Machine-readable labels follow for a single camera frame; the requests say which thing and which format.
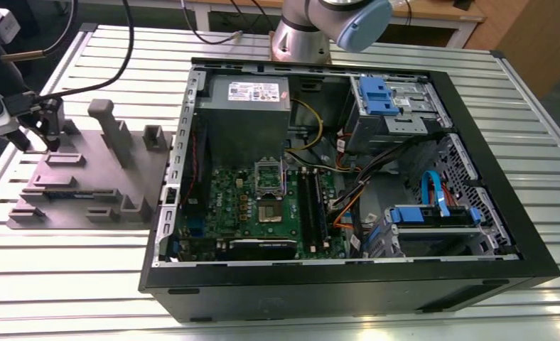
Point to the hard disk in blue carrier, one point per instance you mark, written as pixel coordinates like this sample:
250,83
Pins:
410,216

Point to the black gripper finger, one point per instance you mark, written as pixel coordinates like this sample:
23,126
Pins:
21,106
52,120

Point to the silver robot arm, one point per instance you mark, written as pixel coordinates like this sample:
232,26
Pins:
303,39

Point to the metal disk bay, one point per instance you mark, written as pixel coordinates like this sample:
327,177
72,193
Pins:
383,245

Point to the black graphics card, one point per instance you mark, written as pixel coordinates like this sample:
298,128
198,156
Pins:
260,250

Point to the wooden cabinet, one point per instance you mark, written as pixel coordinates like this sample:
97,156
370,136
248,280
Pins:
541,42

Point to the blue drive latch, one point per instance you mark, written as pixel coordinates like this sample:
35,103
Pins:
377,96

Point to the metal drive cage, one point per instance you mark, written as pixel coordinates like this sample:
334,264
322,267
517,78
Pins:
403,128

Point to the black PC case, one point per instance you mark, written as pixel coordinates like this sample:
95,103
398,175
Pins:
308,284

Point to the green motherboard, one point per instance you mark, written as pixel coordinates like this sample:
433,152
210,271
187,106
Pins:
232,227

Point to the grey parts rack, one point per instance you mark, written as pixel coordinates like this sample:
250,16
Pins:
95,170

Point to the grey power supply unit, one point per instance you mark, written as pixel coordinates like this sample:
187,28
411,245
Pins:
242,124

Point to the RAM stick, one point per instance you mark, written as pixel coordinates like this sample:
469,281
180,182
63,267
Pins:
71,195

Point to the CPU socket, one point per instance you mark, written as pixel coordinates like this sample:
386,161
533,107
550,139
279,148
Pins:
270,213

